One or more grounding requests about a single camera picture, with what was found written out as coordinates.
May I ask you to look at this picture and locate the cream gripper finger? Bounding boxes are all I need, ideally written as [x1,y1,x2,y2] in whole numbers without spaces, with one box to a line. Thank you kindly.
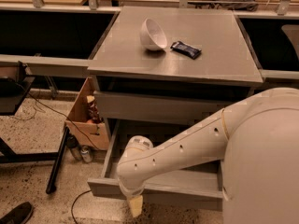
[128,195,143,217]

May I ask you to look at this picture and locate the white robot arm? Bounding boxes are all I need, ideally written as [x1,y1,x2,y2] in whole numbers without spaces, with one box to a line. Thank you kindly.
[117,88,299,224]

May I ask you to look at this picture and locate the grey top drawer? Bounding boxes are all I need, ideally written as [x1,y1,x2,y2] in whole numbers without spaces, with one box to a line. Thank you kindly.
[94,91,231,125]

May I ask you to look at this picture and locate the grey drawer cabinet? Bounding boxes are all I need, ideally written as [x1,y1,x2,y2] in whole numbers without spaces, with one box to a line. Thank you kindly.
[89,7,263,125]

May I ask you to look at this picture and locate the silver can on floor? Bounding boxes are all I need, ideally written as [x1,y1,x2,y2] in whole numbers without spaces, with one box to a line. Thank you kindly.
[80,146,93,163]

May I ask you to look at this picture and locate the cardboard box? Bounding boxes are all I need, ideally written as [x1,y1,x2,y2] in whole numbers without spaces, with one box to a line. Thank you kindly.
[64,77,109,150]

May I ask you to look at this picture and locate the dark bottle on floor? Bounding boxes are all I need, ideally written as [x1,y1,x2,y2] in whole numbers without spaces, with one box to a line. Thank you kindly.
[66,135,82,161]

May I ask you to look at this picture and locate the brown item in box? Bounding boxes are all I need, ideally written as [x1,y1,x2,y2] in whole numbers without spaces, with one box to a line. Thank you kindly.
[86,95,102,123]

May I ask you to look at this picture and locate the dark shoe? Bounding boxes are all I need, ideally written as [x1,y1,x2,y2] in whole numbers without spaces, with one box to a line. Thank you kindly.
[0,202,34,224]

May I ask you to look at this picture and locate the dark blue snack packet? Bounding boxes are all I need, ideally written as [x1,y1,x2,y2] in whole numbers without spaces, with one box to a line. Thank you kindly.
[171,41,201,60]

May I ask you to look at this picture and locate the white bowl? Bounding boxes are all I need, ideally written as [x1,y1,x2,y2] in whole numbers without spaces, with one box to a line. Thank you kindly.
[139,18,167,51]

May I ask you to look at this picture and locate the black office chair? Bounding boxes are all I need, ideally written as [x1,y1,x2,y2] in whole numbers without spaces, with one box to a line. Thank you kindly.
[282,24,299,59]

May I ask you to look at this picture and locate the black floor cable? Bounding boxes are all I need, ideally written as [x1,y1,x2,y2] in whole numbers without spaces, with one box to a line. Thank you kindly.
[12,81,101,224]

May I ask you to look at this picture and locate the black desk frame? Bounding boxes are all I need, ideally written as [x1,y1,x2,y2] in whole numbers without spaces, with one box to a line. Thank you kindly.
[0,61,71,195]

